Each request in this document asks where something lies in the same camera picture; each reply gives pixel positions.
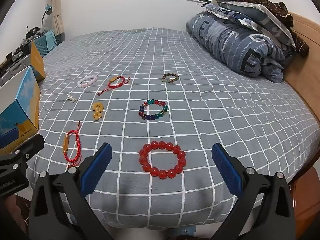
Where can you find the stack of pillows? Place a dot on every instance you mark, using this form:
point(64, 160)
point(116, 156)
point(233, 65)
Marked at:
point(250, 1)

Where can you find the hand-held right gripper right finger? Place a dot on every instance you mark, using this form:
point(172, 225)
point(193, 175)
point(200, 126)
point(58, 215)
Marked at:
point(226, 166)

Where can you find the grey patterned pillow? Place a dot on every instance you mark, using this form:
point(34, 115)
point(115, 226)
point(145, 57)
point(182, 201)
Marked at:
point(265, 20)

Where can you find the grey suitcase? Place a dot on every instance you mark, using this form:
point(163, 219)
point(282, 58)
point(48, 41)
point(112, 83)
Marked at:
point(15, 67)

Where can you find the wooden bed frame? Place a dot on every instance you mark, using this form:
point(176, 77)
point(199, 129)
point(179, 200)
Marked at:
point(307, 92)

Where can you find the blue desk lamp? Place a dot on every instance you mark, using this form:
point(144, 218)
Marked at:
point(48, 9)

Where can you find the black device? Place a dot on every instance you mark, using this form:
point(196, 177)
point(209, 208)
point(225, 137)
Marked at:
point(33, 31)

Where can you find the folded blue-grey printed quilt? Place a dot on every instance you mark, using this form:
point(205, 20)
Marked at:
point(230, 42)

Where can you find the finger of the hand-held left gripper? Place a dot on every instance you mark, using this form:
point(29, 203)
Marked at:
point(8, 138)
point(32, 143)

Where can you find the beige curtain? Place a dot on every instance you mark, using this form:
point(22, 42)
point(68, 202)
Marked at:
point(57, 10)

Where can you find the grey checked bed sheet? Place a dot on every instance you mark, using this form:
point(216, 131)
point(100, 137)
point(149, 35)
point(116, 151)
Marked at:
point(200, 105)

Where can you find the teal suitcase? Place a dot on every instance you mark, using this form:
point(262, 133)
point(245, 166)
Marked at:
point(46, 42)

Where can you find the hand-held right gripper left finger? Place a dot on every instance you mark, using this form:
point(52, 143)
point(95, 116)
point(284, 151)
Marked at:
point(98, 167)

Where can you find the blue and white cardboard box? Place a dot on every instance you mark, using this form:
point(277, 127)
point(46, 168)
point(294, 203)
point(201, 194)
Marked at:
point(25, 97)

